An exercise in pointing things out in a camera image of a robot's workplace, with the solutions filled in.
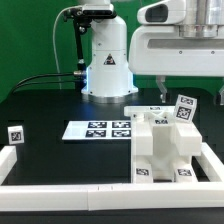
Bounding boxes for black cables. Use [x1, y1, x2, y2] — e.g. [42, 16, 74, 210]
[9, 70, 88, 96]

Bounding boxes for black camera on stand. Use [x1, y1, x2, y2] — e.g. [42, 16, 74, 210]
[63, 4, 117, 90]

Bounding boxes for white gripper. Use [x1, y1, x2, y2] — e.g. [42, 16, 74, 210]
[129, 26, 224, 105]

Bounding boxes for white thin camera cable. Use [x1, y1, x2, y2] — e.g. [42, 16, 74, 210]
[52, 5, 83, 90]

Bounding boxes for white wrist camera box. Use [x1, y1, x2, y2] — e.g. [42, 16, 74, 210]
[137, 0, 187, 25]

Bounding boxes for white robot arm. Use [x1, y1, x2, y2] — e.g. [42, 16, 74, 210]
[77, 0, 224, 101]

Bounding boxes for white marker sheet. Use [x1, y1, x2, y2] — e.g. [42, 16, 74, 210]
[62, 120, 131, 141]

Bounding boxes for white workspace border frame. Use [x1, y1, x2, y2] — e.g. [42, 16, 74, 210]
[0, 144, 224, 211]

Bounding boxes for white chair seat part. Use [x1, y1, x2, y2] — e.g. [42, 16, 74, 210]
[131, 124, 192, 183]

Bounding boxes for white chair back frame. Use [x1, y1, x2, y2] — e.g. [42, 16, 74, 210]
[124, 106, 202, 156]

